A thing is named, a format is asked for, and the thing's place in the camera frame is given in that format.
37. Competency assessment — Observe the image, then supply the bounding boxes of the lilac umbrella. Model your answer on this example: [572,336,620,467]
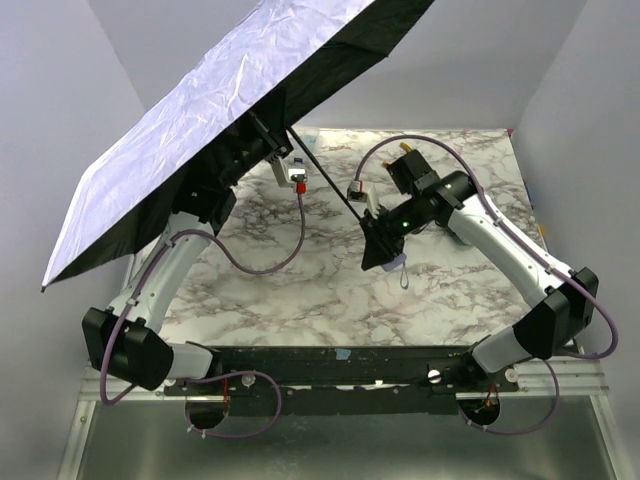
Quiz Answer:
[43,1,429,285]

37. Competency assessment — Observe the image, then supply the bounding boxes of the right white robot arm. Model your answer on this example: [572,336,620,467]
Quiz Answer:
[347,150,598,376]

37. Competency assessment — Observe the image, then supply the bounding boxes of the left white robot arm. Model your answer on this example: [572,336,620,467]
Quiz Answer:
[82,111,292,390]

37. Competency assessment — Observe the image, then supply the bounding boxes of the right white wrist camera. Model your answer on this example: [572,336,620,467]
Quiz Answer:
[347,180,381,218]

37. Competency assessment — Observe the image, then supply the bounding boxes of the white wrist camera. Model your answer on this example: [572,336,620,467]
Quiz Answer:
[347,180,381,218]
[269,158,308,195]

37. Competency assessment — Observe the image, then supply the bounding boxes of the yellow handled pliers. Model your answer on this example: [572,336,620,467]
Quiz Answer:
[382,142,413,169]

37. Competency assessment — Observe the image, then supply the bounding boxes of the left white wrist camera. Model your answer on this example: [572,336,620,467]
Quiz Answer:
[269,158,308,195]

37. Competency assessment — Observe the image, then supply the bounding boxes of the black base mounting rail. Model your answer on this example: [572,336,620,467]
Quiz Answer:
[164,346,518,416]

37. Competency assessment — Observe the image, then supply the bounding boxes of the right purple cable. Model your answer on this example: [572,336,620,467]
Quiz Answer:
[353,134,620,436]

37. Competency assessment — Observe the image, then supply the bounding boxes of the purple cable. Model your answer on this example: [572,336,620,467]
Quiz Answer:
[99,192,307,441]
[353,134,620,436]

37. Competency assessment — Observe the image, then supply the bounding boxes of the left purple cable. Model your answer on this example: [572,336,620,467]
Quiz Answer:
[99,192,307,441]

